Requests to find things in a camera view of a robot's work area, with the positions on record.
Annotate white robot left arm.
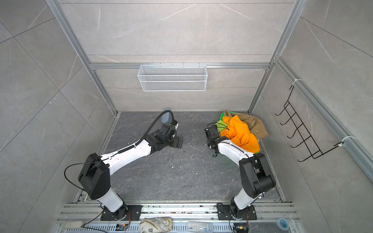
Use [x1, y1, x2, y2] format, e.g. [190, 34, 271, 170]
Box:
[78, 120, 183, 213]

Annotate green plastic basket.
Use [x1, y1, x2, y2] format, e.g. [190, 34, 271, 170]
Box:
[220, 110, 237, 121]

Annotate blue tape roll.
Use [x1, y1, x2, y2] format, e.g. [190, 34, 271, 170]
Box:
[277, 218, 289, 231]

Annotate white wire mesh basket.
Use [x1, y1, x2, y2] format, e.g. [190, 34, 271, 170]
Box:
[138, 65, 208, 92]

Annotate khaki brown shorts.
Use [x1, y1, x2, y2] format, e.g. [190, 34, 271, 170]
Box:
[236, 113, 269, 140]

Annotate lime green shorts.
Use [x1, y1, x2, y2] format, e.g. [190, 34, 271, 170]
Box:
[215, 120, 229, 132]

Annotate clear plastic bottle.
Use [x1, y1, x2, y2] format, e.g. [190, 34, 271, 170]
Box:
[187, 221, 214, 233]

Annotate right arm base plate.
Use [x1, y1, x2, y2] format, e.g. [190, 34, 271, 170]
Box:
[216, 203, 257, 221]

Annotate black wire hook rack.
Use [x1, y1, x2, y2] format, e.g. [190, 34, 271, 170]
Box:
[275, 85, 344, 163]

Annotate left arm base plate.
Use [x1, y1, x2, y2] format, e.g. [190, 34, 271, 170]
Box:
[100, 205, 143, 221]

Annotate patterned pouch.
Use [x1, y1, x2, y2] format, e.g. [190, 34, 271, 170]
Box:
[139, 217, 173, 233]

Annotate small circuit board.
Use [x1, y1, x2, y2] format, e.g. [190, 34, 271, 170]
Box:
[115, 223, 130, 231]

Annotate grey oval case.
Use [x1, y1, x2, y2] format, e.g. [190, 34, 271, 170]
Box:
[161, 108, 172, 124]

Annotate orange shorts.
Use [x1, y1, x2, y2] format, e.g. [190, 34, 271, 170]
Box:
[220, 116, 260, 153]

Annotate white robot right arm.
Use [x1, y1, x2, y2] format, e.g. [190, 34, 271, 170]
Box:
[205, 125, 276, 215]

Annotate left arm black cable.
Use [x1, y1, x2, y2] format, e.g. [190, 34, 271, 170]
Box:
[64, 110, 175, 191]

